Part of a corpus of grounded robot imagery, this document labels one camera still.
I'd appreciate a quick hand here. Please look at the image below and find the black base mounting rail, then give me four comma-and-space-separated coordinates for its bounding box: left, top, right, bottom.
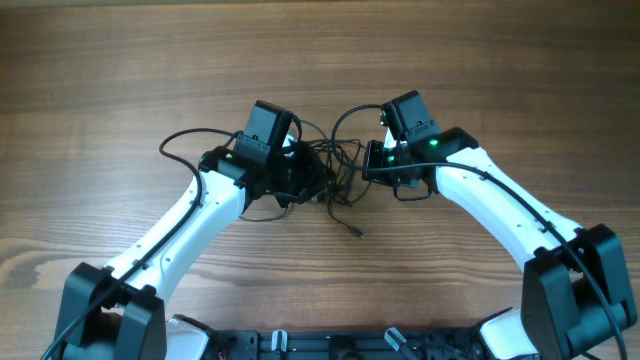
202, 328, 487, 360

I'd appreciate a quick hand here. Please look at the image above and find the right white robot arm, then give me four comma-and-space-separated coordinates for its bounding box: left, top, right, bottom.
363, 91, 637, 359

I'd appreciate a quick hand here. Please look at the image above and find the thick black usb cable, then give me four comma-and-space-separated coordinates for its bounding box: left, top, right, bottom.
297, 119, 374, 207

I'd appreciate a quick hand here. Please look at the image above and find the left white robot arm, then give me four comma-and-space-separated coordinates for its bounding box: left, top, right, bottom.
43, 101, 326, 359

